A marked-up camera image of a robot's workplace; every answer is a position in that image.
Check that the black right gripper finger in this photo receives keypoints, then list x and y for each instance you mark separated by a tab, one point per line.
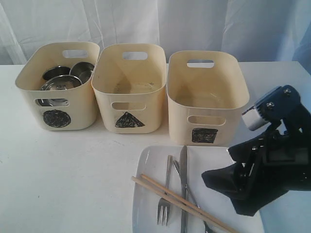
251	149
227	180

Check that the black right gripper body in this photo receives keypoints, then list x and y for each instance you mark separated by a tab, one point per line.
286	166

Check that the wooden chopstick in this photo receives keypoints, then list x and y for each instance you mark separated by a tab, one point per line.
170	190
155	190

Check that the steel table knife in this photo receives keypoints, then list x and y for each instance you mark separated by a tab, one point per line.
183	178

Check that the steel mug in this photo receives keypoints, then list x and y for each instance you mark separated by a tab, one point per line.
55	71
82	70

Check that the stainless steel bowl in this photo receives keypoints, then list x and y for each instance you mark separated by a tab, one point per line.
62	82

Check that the cream bin with square mark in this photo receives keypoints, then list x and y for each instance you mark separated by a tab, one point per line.
207	94

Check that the white rectangular plate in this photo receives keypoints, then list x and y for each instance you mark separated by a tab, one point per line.
153	163

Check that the white backdrop curtain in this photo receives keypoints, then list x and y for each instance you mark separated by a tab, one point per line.
251	30

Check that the cream bin with triangle mark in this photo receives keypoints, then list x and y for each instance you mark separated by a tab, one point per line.
129	84

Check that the cream bin with circle mark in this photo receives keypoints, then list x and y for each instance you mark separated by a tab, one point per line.
59	110

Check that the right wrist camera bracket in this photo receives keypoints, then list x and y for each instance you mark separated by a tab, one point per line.
282	104

